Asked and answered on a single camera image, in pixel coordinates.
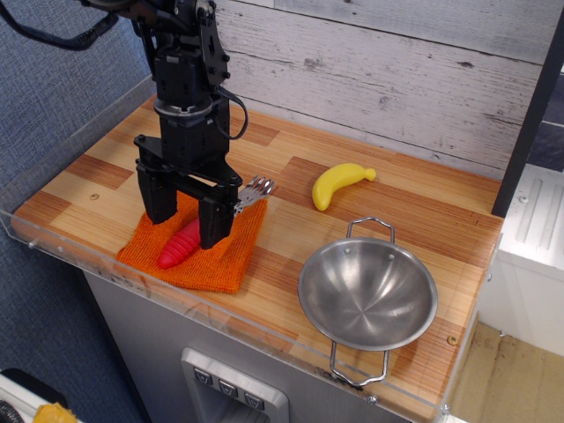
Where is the yellow toy banana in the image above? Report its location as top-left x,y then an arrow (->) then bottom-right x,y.
311,163 -> 376,212

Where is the dark grey right post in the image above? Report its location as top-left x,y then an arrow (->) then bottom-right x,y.
491,11 -> 563,218

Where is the orange knitted cloth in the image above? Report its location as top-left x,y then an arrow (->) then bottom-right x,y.
116,194 -> 267,293

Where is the stainless steel two-handled bowl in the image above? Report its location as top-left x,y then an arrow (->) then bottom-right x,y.
298,231 -> 439,389

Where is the clear acrylic table guard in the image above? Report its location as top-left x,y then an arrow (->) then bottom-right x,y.
1,78 -> 501,422

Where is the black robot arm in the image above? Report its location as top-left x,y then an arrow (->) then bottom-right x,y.
88,1 -> 242,249

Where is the grey toy kitchen cabinet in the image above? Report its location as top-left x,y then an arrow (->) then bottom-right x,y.
85,273 -> 402,422

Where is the red handled metal fork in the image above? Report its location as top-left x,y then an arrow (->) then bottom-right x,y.
158,175 -> 275,269

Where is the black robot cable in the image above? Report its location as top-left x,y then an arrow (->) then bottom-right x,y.
0,4 -> 249,142

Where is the silver dispenser button panel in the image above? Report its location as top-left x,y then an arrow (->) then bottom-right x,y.
181,347 -> 290,422

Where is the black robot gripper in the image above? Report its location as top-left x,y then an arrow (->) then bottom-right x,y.
135,99 -> 241,249

